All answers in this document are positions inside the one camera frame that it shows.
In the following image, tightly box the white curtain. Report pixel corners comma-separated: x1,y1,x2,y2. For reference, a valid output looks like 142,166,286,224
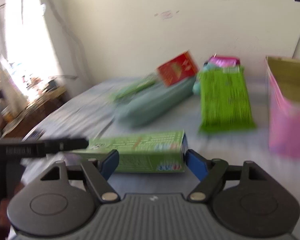
5,0,64,100

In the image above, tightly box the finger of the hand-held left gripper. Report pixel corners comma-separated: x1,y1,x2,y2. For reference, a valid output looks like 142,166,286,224
0,137,88,159

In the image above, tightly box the green carton box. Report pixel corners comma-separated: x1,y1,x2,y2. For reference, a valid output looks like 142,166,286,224
69,130,188,173

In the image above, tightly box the green striped packet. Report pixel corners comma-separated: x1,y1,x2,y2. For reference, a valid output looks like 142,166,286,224
198,66,256,133

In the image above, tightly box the wooden desk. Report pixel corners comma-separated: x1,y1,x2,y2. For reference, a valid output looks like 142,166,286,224
1,84,68,139

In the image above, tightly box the shiny pink pouch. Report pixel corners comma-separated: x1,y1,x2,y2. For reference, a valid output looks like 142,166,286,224
207,54,241,68

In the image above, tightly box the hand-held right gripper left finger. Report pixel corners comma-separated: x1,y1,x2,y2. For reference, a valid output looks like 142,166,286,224
40,149,120,203

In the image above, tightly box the flat green packet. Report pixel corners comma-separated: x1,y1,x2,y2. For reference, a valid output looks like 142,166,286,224
112,73,158,101

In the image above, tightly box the teal zip pouch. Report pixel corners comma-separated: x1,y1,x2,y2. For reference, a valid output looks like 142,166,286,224
114,79,193,127

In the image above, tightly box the person's left forearm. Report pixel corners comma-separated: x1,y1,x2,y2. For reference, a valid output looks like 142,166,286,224
0,200,12,240

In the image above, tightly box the pink cardboard box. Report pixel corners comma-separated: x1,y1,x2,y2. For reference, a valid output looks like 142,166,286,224
265,56,300,158

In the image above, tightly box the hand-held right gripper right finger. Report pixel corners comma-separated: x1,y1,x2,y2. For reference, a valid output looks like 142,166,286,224
184,149,267,202

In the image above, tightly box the red carton box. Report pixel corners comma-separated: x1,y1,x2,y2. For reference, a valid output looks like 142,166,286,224
156,51,199,88

